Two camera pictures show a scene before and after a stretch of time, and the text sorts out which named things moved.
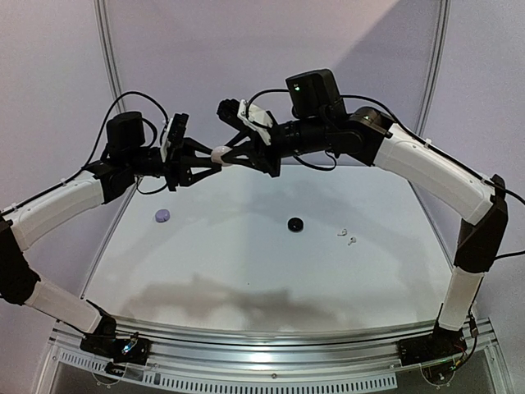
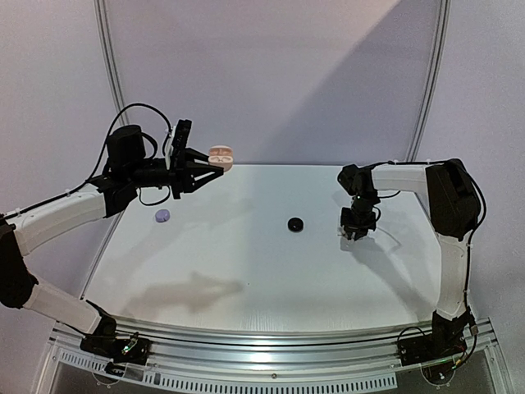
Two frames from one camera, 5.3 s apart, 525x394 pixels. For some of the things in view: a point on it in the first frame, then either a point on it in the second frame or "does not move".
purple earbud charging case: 162,216 does not move
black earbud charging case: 295,225 does not move
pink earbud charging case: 216,154 does not move
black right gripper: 267,153 -> 354,220
